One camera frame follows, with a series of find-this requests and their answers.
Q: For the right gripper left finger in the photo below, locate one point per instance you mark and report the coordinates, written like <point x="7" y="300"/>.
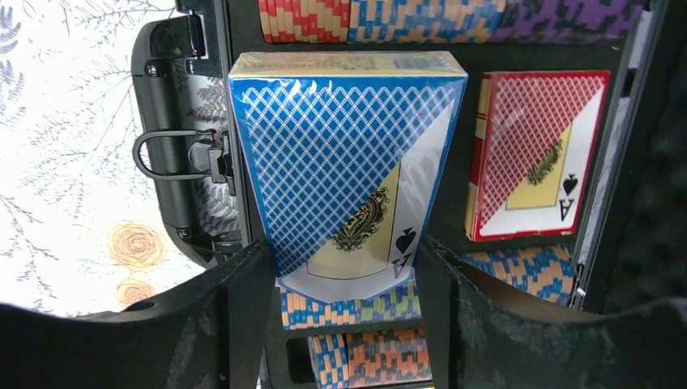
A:
<point x="205" y="333"/>

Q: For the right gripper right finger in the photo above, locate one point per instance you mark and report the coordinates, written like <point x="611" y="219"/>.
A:
<point x="485" y="333"/>

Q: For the black poker chip case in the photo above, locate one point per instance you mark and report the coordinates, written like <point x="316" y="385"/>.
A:
<point x="158" y="45"/>

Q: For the blue playing card deck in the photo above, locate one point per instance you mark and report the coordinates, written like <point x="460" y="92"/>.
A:
<point x="345" y="152"/>

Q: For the blue tan poker chip row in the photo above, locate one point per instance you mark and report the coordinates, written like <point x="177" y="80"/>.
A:
<point x="546" y="272"/>

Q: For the orange black poker chip row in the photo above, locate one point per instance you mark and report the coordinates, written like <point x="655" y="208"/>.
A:
<point x="369" y="359"/>

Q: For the red playing card deck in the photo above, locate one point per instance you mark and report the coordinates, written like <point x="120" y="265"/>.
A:
<point x="535" y="132"/>

